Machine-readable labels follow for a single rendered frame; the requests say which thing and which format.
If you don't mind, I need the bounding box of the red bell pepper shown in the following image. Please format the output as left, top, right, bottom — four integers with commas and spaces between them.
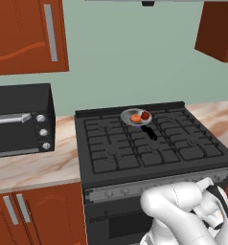
140, 110, 151, 122

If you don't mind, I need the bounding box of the red-brown wall cupboard door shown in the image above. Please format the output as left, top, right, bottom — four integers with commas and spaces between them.
0, 0, 70, 77

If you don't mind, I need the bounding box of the grey wall cupboard handle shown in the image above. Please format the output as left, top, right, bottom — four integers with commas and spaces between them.
43, 3, 59, 62

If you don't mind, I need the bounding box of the grey toaster oven handle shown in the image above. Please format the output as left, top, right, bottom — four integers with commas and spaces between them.
0, 112, 33, 125

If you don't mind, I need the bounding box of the black toaster oven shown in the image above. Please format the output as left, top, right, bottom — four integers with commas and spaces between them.
0, 82, 57, 160

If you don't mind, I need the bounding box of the black oven door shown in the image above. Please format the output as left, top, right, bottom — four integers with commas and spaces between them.
83, 194, 158, 245

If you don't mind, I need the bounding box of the red-brown wall cupboard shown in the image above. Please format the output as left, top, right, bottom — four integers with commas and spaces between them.
194, 0, 228, 63

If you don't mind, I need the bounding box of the black stove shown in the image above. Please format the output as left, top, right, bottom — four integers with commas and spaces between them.
74, 100, 228, 245

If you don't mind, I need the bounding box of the grey pan with black handle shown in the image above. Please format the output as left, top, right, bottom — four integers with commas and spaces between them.
120, 107, 158, 142

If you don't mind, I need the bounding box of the grey range hood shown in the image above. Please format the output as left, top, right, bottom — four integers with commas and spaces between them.
84, 0, 205, 8

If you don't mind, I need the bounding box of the orange squash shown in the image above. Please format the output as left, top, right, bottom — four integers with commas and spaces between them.
129, 114, 143, 124

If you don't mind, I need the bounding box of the grey base cupboard handle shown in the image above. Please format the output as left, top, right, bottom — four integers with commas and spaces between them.
15, 192, 33, 224
2, 195, 20, 226

